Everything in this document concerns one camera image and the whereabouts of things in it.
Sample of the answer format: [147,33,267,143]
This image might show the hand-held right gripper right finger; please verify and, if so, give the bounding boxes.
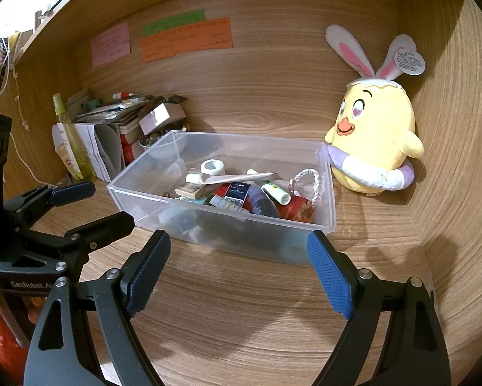
[306,229,451,386]

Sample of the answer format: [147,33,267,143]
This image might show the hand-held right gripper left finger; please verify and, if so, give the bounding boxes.
[24,229,172,386]

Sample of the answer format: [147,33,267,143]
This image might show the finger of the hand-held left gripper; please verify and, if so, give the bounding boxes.
[5,181,96,230]
[60,211,136,280]

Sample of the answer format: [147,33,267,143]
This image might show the clear plastic storage box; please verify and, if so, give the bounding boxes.
[106,130,337,267]

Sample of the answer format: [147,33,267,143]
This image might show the red packet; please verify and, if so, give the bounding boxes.
[215,183,318,224]

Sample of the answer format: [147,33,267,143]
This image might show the pink braided bracelet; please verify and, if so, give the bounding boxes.
[288,168,322,210]

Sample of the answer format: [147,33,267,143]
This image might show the cream stick tube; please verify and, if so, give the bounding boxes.
[262,183,291,205]

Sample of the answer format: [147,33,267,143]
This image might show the purple grey marker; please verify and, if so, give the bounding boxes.
[247,183,280,218]

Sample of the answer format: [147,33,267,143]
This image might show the small blue box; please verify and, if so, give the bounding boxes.
[224,183,252,212]

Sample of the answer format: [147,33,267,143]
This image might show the white tape roll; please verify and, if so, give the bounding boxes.
[200,160,226,177]

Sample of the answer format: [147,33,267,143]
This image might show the person's left hand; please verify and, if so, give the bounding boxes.
[24,289,45,319]

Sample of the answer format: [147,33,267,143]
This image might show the beige lotion bottle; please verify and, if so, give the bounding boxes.
[56,129,81,181]

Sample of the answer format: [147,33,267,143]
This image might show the yellow-green spray bottle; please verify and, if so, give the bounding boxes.
[52,93,97,182]

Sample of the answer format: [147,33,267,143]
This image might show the folded white paper sheets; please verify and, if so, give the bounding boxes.
[52,123,125,181]

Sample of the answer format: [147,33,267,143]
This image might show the red carton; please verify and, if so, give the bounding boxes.
[120,133,143,165]

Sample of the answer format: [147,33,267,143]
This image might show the red garment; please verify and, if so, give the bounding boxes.
[0,301,30,358]

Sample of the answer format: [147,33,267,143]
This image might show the stack of booklets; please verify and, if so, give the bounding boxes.
[76,96,153,126]

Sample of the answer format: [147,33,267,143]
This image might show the white bowl of marbles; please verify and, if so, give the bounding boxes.
[140,131,185,161]

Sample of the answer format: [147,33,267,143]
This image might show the small white cardboard box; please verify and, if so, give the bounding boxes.
[138,96,189,135]

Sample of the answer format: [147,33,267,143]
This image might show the yellow chick plush toy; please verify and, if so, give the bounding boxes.
[325,24,427,198]

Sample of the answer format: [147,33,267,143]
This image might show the pink sticky note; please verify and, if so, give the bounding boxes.
[91,22,131,68]

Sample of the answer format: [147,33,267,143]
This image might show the orange sticky note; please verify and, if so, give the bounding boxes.
[140,17,234,63]

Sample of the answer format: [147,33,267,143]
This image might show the green sticky note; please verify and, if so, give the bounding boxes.
[142,9,206,37]

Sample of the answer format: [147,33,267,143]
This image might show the beaded string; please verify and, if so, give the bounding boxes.
[8,64,60,188]

